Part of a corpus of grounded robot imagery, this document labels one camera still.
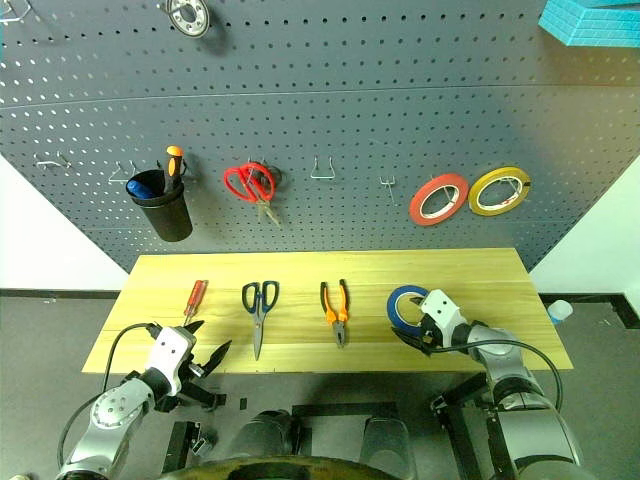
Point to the grey pegboard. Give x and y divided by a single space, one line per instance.
320 100

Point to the teal foam block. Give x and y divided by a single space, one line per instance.
595 22

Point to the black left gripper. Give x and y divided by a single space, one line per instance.
194 370

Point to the orange black pliers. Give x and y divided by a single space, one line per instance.
331 314

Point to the dark rounded robot leg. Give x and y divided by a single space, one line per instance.
387 445
270 432

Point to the red tape roll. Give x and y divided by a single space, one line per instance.
420 207

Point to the dark glossy curved rim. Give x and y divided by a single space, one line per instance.
280 467

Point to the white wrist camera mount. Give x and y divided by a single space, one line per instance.
445 312
170 350

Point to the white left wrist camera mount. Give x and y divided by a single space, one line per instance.
170 350

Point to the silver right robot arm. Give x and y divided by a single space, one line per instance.
505 362

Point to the black metal table frame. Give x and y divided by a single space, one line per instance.
345 410

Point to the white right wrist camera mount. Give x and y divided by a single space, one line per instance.
445 312

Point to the clear plastic cup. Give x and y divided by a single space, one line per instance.
559 314

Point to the yellow tape roll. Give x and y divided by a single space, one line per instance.
477 206

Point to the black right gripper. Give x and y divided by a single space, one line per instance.
430 335

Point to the black plastic cup holder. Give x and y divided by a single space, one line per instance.
167 215

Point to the blue tape roll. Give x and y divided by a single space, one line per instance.
395 310

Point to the small silver metal bracket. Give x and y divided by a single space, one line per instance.
200 446

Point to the silver round metal wheel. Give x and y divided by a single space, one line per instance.
187 17

